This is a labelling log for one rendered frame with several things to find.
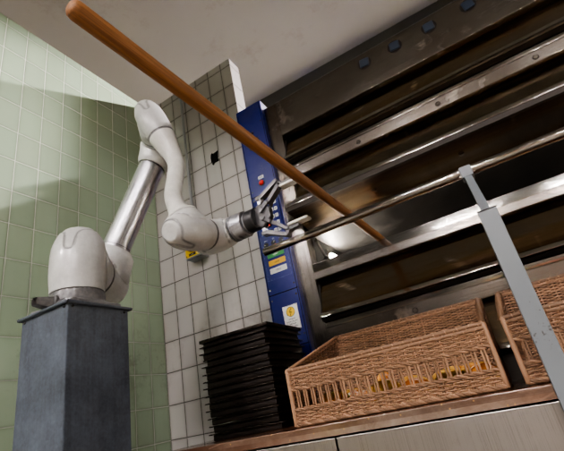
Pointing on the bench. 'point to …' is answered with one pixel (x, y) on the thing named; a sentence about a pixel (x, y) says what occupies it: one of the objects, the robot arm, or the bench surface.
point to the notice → (292, 315)
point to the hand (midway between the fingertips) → (301, 199)
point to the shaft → (82, 17)
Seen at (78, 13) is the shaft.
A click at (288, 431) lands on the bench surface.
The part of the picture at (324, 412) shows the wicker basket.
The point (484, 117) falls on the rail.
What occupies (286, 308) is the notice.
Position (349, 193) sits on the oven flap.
